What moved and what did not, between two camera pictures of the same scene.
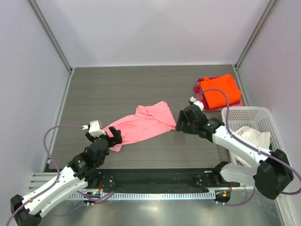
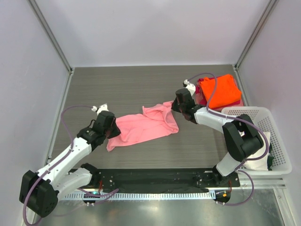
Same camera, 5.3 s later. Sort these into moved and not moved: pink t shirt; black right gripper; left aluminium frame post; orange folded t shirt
Moved: black right gripper
Not moved: orange folded t shirt; pink t shirt; left aluminium frame post
